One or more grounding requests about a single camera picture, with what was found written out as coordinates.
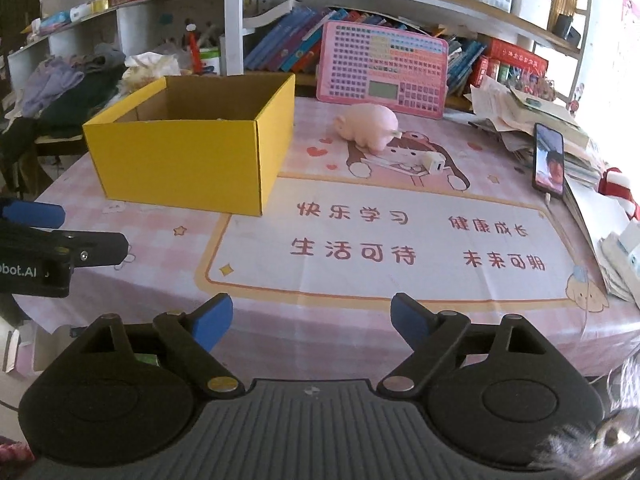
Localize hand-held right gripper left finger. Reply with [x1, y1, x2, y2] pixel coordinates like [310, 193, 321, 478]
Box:
[72, 292, 246, 397]

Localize fluffy grey fabric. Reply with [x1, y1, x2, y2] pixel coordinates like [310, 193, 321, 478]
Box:
[530, 405, 640, 480]

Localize pink pig toy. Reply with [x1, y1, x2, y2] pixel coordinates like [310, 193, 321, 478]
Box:
[334, 104, 402, 154]

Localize row of leaning books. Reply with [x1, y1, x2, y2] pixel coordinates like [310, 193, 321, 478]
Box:
[244, 5, 487, 97]

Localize red box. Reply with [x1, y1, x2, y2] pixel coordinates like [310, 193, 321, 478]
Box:
[470, 37, 549, 92]

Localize smartphone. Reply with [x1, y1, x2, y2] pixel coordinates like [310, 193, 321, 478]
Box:
[531, 122, 566, 199]

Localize stack of loose papers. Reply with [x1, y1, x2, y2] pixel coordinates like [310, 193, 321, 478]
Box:
[564, 175, 640, 304]

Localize pile of clothes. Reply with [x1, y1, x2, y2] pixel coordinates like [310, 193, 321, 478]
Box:
[0, 42, 136, 136]

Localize red white plush item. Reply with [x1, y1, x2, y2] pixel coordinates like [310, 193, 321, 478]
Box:
[597, 166, 640, 222]

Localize pink printed table mat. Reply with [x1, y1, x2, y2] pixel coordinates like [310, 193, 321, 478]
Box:
[10, 95, 640, 377]

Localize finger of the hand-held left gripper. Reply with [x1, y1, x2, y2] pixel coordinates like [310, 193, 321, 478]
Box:
[0, 198, 66, 232]
[0, 226, 129, 270]

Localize white green can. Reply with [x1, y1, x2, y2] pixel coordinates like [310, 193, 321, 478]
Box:
[199, 47, 222, 76]

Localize pink learning tablet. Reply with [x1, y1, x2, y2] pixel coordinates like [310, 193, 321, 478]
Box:
[316, 21, 449, 120]

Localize yellow cardboard box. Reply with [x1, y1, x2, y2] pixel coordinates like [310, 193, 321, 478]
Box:
[82, 72, 297, 218]

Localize stack of papers and books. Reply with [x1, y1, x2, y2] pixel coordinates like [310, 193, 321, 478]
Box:
[467, 77, 603, 188]

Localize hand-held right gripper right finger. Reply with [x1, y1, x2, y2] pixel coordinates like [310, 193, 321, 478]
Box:
[375, 292, 563, 397]

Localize white bookshelf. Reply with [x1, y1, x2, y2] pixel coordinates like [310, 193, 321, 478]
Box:
[7, 0, 593, 111]

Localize pen holder with pens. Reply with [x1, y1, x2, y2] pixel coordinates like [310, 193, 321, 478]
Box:
[182, 22, 223, 77]

